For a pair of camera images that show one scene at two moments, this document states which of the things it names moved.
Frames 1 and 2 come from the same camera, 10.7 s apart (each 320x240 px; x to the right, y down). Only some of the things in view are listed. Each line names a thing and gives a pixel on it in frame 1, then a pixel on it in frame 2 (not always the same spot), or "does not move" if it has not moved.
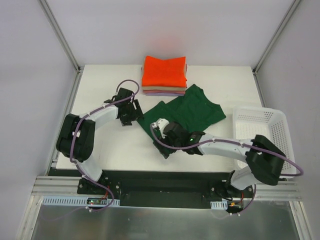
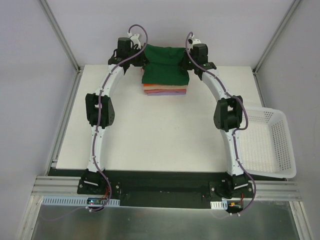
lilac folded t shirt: [165, 94] does not move
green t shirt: [192, 110] → [164, 66]
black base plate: [161, 189] does not move
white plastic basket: [271, 124] does not move
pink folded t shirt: [152, 91] does not move
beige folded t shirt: [151, 88] does not move
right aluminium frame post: [291, 9] does not move
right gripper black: [163, 146] → [186, 63]
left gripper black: [135, 110] → [139, 58]
